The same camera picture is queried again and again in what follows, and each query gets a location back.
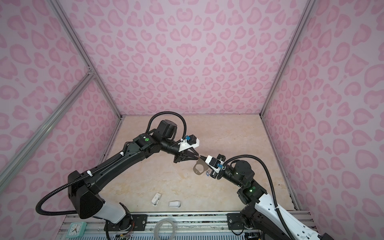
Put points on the white clip device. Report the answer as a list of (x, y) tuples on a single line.
[(155, 200)]

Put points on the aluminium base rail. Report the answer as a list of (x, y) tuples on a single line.
[(186, 225)]

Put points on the white rounded plastic piece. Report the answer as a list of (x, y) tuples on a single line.
[(174, 204)]

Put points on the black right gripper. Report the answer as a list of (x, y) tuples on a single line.
[(214, 175)]

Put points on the small mint green clock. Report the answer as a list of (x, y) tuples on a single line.
[(76, 230)]

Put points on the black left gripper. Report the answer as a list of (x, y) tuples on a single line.
[(184, 155)]

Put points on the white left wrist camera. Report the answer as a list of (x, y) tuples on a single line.
[(188, 142)]

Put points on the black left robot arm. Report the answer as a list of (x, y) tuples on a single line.
[(85, 187)]

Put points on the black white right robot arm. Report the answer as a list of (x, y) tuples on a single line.
[(262, 211)]

